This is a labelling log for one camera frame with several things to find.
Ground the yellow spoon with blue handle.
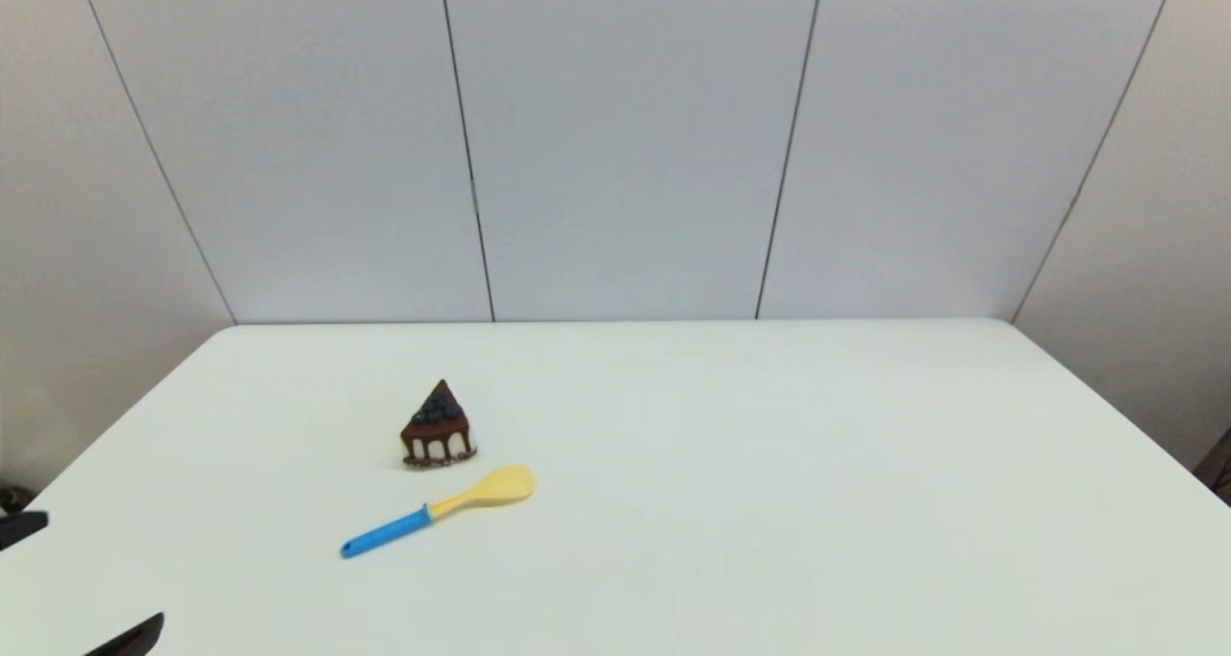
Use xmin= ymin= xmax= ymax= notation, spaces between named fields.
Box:
xmin=339 ymin=465 xmax=537 ymax=560

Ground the chocolate cake slice with blueberries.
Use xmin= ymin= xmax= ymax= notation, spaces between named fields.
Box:
xmin=400 ymin=379 xmax=478 ymax=470

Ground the brown furniture edge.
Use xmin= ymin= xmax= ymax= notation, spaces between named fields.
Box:
xmin=1193 ymin=429 xmax=1231 ymax=505

